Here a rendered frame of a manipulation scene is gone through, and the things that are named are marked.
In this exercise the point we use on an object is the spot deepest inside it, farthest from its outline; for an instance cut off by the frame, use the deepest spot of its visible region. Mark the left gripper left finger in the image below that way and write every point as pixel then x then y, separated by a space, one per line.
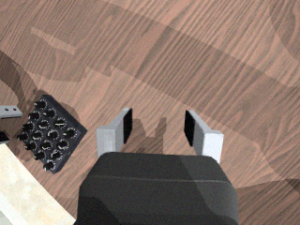
pixel 112 137

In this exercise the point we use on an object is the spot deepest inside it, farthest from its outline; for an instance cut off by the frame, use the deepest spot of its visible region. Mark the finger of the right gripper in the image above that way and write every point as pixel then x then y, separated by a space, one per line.
pixel 8 111
pixel 3 138

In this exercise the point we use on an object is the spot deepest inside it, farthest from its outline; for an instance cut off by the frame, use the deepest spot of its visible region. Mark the black knob box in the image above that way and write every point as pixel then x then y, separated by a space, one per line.
pixel 66 133

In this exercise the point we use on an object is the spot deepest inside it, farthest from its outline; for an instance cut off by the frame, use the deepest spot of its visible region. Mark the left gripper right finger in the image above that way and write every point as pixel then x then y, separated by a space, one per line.
pixel 204 140

